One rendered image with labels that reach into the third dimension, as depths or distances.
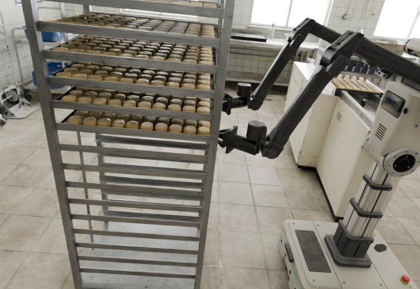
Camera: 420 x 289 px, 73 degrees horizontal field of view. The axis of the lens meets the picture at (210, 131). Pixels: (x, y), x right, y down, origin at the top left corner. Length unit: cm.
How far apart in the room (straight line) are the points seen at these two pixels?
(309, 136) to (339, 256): 129
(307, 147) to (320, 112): 37
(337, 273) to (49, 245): 175
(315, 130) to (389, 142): 140
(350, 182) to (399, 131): 95
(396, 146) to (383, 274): 80
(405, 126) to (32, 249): 217
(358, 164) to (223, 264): 115
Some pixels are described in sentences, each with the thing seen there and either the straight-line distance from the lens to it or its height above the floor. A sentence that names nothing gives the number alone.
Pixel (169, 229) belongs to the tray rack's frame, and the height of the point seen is 15.
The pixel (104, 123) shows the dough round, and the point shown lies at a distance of 118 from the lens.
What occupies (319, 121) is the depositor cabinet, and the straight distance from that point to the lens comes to 279.
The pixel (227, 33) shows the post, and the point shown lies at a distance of 94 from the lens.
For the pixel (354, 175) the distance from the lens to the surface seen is 230.
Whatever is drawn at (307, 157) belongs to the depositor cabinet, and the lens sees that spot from 295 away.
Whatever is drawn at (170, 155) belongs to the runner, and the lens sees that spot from 114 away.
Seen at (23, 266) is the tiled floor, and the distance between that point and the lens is 216.
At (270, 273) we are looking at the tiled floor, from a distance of 204.
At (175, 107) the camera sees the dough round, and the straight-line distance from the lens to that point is 109.
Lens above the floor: 157
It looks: 27 degrees down
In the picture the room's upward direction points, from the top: 6 degrees clockwise
